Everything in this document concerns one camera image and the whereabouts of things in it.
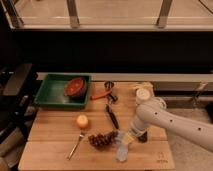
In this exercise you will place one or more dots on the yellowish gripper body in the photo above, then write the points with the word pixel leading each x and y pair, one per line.
pixel 127 138

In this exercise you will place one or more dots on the light blue towel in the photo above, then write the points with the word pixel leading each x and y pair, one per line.
pixel 122 149

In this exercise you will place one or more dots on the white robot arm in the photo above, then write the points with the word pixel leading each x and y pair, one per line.
pixel 154 112

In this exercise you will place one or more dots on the white cup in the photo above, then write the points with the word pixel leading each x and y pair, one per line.
pixel 142 95

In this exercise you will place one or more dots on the dark metal cup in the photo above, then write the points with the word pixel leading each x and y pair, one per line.
pixel 108 85

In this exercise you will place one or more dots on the black remote control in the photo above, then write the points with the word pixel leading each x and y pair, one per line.
pixel 143 138

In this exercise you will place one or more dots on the bunch of dark grapes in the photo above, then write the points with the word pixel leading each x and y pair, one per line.
pixel 100 141

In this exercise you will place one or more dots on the metal fork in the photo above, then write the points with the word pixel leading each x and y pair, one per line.
pixel 80 138

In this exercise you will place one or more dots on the orange fruit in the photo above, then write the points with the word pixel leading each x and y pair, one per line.
pixel 82 121

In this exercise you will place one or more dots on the red bowl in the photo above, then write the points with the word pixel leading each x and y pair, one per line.
pixel 75 87

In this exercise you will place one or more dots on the green plastic tray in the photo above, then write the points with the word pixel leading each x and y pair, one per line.
pixel 51 92

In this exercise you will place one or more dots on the black handled utensil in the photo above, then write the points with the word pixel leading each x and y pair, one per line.
pixel 109 110

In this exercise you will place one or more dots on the orange handled tool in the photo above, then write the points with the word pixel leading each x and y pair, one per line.
pixel 100 95

